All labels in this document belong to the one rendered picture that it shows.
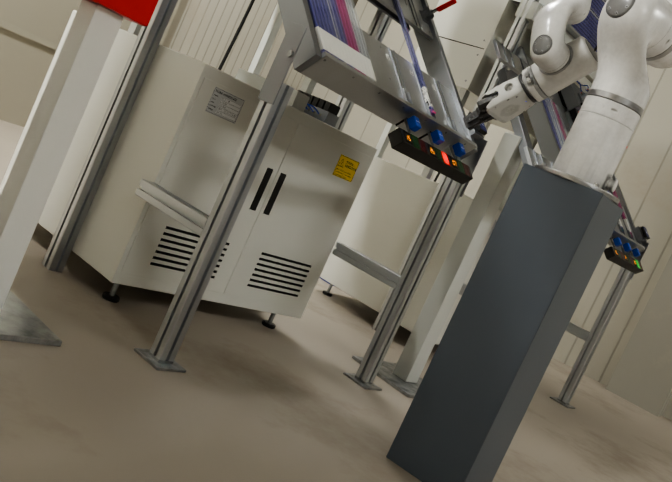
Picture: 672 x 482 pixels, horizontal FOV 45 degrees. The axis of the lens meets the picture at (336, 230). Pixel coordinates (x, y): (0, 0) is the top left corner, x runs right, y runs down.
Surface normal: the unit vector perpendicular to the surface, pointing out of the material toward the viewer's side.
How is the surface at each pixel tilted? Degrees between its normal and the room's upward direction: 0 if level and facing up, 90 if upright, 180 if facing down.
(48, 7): 90
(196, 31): 90
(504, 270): 90
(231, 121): 90
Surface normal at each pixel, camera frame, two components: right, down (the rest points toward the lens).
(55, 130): 0.68, 0.37
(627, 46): -0.65, 0.45
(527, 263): -0.52, -0.16
